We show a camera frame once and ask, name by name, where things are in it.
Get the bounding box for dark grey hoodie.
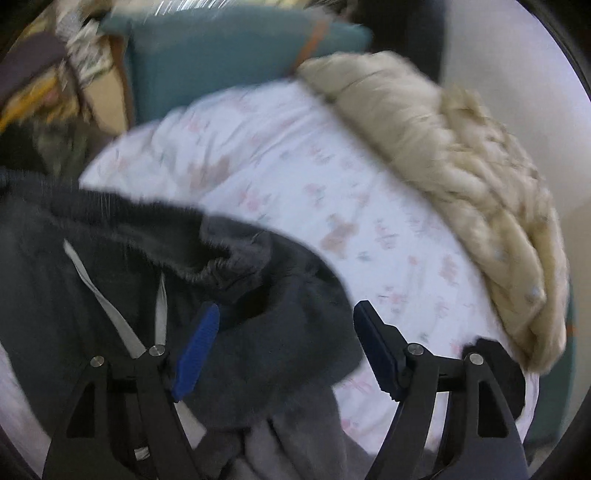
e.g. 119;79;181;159
0;168;384;480

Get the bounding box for beige quilted comforter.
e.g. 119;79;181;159
295;50;571;374

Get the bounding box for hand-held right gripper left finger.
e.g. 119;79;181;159
42;302;221;480

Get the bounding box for olive green cloth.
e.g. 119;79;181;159
0;117;95;185

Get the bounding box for dark purple chair back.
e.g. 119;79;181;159
0;32;68;104

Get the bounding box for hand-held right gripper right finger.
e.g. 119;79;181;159
353;300;529;480

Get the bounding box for tan cardboard box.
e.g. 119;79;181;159
85;34;137;137

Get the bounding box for teal padded bed frame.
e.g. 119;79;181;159
99;4;578;444

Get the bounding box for leaf patterned cloth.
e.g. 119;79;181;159
58;9;118;95

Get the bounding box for white floral bedsheet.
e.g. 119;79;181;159
0;78;541;467

